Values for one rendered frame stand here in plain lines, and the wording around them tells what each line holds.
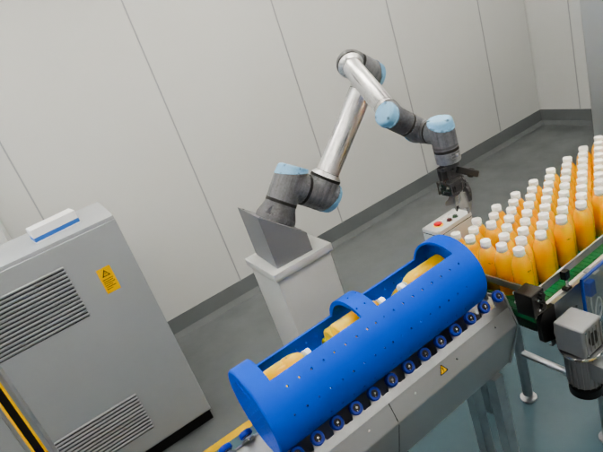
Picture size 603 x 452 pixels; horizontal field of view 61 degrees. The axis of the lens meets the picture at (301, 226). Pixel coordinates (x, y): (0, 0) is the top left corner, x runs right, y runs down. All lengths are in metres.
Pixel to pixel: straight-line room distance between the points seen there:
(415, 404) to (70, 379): 1.93
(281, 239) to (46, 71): 2.35
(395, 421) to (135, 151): 3.00
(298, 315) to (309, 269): 0.22
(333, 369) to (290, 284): 0.87
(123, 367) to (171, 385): 0.32
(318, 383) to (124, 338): 1.73
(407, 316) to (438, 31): 4.31
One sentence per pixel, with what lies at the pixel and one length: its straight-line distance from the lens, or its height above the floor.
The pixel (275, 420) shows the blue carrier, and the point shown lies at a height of 1.14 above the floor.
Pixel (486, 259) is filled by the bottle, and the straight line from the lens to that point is 2.07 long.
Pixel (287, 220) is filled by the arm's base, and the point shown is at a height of 1.27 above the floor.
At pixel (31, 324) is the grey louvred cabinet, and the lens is 2.96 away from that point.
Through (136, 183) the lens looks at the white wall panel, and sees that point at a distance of 4.17.
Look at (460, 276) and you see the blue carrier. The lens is 1.78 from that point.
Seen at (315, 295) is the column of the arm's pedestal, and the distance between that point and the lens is 2.43.
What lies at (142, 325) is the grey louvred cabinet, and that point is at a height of 0.81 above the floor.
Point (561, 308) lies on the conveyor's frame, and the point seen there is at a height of 0.86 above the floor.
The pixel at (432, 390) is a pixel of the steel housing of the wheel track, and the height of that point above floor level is 0.85.
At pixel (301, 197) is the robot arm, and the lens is 2.36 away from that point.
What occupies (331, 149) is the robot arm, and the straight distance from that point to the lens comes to 2.42.
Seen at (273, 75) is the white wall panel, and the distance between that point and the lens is 4.54.
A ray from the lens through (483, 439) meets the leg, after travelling 2.53.
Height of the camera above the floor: 2.09
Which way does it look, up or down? 22 degrees down
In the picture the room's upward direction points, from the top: 20 degrees counter-clockwise
